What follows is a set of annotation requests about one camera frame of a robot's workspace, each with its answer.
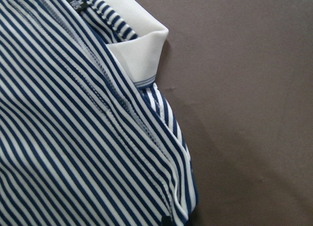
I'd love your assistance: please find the striped polo shirt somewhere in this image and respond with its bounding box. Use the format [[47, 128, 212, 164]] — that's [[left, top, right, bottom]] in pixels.
[[0, 0, 199, 226]]

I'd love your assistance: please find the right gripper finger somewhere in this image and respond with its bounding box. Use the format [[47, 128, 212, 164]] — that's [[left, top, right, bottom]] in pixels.
[[161, 216, 172, 226]]

